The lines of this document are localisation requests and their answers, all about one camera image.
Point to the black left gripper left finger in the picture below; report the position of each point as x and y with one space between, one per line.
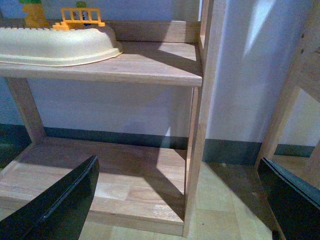
58 213

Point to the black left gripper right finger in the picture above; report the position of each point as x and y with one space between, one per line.
294 202

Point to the right wooden shelf unit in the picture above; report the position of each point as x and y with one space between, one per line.
303 74

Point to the orange toy fence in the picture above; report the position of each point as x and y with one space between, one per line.
78 18

